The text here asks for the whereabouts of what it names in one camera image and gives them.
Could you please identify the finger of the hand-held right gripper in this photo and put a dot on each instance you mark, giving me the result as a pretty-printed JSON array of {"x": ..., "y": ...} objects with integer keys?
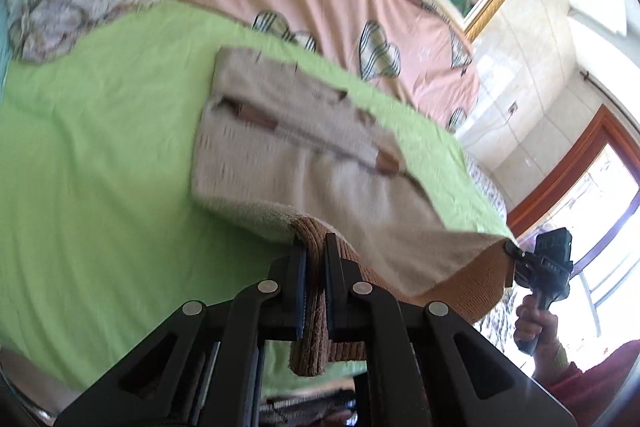
[{"x": 517, "y": 263}]

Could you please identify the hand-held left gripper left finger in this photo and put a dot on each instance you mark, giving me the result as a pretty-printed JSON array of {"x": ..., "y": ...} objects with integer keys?
[{"x": 299, "y": 292}]

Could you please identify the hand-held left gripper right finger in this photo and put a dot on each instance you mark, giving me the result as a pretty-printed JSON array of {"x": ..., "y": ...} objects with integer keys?
[{"x": 331, "y": 292}]

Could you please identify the beige garment with brown waistband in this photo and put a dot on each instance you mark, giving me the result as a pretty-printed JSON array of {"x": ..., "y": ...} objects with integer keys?
[{"x": 310, "y": 157}]

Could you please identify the person's right forearm red sleeve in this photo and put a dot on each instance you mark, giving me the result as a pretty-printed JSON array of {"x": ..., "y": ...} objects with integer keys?
[{"x": 595, "y": 382}]

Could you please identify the person's right hand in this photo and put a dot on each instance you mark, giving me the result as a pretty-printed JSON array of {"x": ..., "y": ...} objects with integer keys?
[{"x": 542, "y": 327}]

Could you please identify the curtain rod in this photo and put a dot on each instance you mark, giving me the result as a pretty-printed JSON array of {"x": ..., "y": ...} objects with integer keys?
[{"x": 610, "y": 94}]

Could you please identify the green bed sheet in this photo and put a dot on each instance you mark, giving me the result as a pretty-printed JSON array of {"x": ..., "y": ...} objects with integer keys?
[{"x": 100, "y": 167}]

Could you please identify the pink heart-print quilt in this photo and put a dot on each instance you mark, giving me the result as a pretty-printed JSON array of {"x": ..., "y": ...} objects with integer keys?
[{"x": 320, "y": 2}]

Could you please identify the wooden window frame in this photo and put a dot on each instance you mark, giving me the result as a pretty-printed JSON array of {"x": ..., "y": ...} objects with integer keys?
[{"x": 565, "y": 167}]

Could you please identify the wall socket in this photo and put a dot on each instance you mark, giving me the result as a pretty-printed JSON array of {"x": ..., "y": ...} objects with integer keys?
[{"x": 513, "y": 109}]

